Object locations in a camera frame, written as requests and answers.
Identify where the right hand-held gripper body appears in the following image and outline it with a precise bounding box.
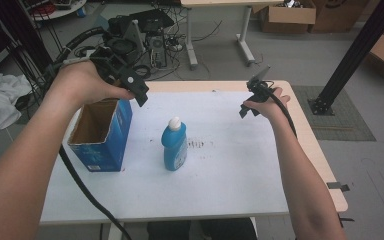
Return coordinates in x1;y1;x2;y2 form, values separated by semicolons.
245;64;277;105

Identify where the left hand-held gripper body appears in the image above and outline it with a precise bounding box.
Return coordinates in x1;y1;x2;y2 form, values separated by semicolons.
90;19;150;95

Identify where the person's right hand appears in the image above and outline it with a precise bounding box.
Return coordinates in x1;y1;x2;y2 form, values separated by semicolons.
243;86;292;125

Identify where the person's left hand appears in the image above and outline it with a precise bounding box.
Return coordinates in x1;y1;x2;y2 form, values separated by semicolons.
48;59;136;113

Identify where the black equipment pile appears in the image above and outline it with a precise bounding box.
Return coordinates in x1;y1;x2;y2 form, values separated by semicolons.
106;7;176;38

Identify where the computer tower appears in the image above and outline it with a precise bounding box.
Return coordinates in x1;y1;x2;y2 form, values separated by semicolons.
147;32;169;70

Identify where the white-legged desk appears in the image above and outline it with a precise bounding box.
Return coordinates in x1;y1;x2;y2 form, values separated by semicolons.
179;0;285;72

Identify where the blue cardboard box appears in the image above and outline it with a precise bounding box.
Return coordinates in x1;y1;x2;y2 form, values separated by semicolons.
67;97;134;173

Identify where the blue bottle with white cap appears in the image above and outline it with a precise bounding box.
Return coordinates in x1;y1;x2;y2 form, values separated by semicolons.
160;116;189;172

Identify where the white table mat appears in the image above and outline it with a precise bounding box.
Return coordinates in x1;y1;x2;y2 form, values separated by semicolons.
39;89;290;225

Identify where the round white table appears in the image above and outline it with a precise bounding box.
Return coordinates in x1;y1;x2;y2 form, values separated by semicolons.
19;0;88;22

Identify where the small open cardboard box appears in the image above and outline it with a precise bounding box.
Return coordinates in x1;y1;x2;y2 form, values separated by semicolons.
259;0;318;35

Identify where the grey floor mat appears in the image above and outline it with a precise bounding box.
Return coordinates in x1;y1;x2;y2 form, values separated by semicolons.
291;85;378;142

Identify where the black metal stand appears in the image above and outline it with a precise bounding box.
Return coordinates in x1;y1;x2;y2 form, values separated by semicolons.
307;0;384;117

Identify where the dark curtain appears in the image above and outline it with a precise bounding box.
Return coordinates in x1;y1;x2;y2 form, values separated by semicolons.
0;0;54;75

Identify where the tall cardboard box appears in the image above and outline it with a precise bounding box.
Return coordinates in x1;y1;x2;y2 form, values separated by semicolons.
308;0;372;34

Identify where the black tape strip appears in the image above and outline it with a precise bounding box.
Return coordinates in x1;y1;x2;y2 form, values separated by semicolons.
325;181;351;193

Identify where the white cloth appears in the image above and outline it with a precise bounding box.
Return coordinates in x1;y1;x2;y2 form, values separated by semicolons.
0;72;34;134

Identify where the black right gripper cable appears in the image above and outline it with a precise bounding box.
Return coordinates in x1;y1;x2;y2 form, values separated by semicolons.
263;81;298;139

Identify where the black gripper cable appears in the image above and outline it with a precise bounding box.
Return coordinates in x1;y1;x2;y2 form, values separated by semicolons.
263;81;298;139
51;26;133;240

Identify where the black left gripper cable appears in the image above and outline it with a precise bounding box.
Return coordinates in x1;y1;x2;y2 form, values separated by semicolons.
51;26;133;240

